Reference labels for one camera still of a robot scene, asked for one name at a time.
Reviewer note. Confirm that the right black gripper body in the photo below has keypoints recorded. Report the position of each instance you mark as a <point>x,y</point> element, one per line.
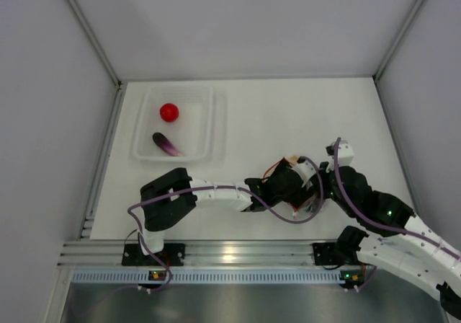
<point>327,189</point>

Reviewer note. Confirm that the clear zip top bag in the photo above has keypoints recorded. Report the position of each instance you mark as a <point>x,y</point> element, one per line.
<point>281,184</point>

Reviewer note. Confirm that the purple fake eggplant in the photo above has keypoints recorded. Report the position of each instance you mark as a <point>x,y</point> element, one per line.
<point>164,144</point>

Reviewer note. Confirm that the red fake tomato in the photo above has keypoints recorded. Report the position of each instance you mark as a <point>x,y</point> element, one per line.
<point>169,112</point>

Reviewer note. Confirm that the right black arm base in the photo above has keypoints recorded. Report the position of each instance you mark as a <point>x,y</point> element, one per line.
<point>326,255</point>

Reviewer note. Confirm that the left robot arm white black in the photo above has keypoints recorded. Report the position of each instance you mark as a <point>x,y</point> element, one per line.
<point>183,193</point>

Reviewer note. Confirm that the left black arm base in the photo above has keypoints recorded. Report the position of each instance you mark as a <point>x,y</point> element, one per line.
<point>171,255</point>

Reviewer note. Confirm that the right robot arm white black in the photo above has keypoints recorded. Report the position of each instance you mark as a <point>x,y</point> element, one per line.
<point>390,235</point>

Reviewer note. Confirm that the clear plastic bin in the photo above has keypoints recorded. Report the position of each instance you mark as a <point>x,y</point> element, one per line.
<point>202,114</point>

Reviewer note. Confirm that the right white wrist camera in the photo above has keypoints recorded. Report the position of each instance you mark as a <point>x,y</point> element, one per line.
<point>345,155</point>

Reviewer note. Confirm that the aluminium rail frame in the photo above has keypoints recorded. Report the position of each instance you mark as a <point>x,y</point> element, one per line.
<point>212,238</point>

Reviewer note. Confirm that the white slotted cable duct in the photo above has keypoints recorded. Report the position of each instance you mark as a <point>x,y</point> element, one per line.
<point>195,276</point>

